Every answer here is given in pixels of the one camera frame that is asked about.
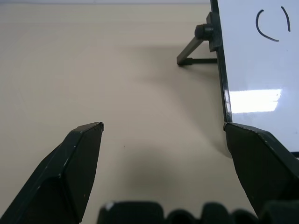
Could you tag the black whiteboard stand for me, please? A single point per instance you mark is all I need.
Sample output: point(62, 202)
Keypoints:
point(187, 52)

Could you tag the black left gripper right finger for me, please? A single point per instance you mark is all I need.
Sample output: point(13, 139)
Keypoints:
point(264, 168)

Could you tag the white whiteboard with black frame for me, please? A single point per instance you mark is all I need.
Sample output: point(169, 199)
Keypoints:
point(257, 70)

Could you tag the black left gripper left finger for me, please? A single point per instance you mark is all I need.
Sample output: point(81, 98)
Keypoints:
point(60, 177)

